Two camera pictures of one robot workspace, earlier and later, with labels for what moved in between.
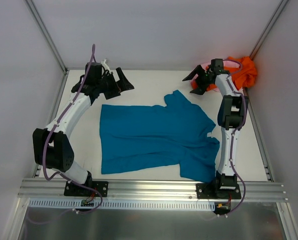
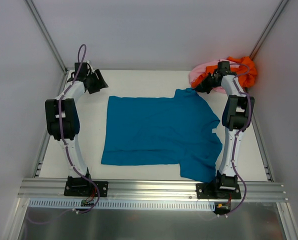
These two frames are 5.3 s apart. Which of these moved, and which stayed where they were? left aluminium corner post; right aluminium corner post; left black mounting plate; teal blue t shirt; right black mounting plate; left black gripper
Moved: teal blue t shirt; left black gripper
Stayed: right aluminium corner post; left aluminium corner post; left black mounting plate; right black mounting plate
